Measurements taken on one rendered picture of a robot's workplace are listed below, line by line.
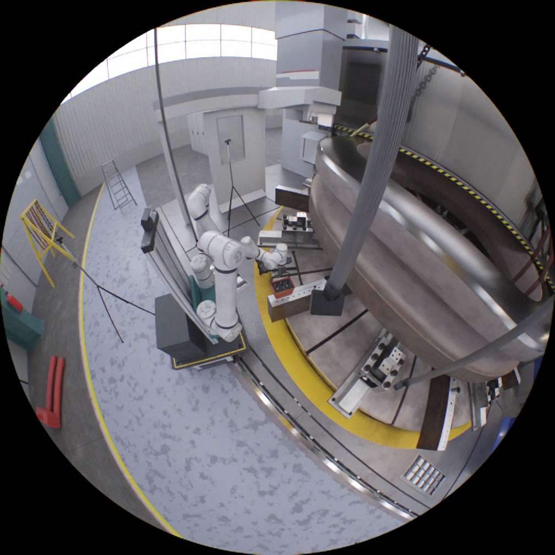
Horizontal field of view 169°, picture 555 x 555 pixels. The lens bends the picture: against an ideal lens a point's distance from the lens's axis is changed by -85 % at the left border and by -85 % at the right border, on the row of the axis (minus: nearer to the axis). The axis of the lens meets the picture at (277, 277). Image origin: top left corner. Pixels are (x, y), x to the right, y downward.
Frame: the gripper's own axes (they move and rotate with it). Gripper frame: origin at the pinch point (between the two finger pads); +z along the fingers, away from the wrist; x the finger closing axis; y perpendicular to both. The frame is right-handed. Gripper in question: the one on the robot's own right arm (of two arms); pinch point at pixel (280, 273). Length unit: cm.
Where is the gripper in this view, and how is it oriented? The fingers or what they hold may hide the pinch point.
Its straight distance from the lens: 167.0
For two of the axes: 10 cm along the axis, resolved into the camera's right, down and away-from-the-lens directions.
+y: -9.3, 2.7, -2.3
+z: -0.2, 6.0, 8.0
